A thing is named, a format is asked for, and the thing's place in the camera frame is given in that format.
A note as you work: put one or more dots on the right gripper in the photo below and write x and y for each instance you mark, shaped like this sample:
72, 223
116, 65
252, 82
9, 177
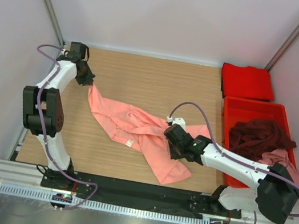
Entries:
173, 155

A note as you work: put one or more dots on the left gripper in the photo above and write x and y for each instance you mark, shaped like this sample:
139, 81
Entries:
88, 80

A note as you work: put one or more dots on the salmon pink t shirt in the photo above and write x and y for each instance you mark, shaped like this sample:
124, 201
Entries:
135, 128

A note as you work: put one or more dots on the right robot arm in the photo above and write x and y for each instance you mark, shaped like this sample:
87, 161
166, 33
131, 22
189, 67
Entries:
268, 190

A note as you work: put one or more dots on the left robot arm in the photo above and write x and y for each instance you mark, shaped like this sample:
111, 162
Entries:
42, 106

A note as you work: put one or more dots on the red plastic bin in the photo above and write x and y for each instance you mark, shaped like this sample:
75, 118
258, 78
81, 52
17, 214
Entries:
243, 110

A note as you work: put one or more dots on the dark maroon t shirt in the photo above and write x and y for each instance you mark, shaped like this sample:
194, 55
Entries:
253, 138

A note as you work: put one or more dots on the folded red t shirt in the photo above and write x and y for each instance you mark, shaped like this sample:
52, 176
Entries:
246, 82

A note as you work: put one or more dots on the dusty pink t shirt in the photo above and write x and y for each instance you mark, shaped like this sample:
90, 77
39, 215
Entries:
280, 156

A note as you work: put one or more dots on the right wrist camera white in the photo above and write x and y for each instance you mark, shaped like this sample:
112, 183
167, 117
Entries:
179, 121

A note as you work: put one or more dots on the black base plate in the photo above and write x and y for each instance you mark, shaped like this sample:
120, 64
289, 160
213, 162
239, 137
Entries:
137, 195

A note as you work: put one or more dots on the aluminium frame rail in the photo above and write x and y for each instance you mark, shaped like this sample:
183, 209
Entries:
27, 174

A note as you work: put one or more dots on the slotted cable duct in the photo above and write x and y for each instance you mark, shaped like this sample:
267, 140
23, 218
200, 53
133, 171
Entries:
63, 199

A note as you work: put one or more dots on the right corner aluminium post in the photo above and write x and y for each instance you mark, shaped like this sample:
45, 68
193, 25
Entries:
291, 39

